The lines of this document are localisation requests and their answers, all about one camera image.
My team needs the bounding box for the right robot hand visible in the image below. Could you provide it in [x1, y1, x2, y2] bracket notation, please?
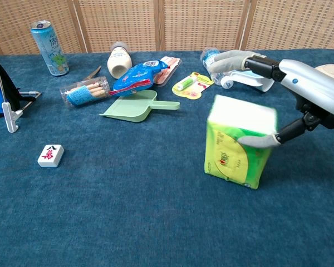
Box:
[213, 50, 334, 148]

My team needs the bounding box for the green tissue pack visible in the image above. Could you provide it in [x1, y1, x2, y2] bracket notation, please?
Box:
[204, 94, 278, 190]

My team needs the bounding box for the beige bowl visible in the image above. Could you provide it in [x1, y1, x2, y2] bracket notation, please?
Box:
[314, 63, 334, 84]

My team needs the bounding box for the green plastic dustpan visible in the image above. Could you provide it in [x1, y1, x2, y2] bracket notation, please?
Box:
[99, 90, 181, 123]

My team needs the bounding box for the clear water bottle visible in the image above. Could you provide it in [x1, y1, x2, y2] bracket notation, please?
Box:
[200, 47, 235, 86]

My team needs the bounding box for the yellow lip balm card pack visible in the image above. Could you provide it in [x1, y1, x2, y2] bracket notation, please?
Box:
[171, 72, 214, 100]

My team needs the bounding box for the wicker folding screen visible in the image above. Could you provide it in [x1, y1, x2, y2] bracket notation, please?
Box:
[0, 0, 334, 56]

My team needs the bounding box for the pink toothbrush blister pack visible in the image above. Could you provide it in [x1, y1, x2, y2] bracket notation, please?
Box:
[153, 56, 183, 87]

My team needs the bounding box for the blue snack bag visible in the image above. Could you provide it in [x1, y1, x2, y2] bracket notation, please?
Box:
[108, 60, 170, 97]

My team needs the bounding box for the white lotion bottle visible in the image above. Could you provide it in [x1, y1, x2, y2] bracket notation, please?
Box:
[107, 42, 133, 80]

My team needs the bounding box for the dark teal table cover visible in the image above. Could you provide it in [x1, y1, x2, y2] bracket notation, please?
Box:
[0, 49, 334, 267]

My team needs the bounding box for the clear biscuit stick tube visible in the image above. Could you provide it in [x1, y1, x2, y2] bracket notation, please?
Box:
[60, 76, 111, 107]

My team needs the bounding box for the light blue drink can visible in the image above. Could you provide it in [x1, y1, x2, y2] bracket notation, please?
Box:
[30, 19, 70, 77]

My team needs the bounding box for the white mahjong tile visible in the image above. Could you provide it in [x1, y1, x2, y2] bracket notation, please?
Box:
[37, 144, 65, 168]

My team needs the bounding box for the silver metal stand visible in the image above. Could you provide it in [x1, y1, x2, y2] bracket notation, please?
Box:
[0, 55, 42, 134]

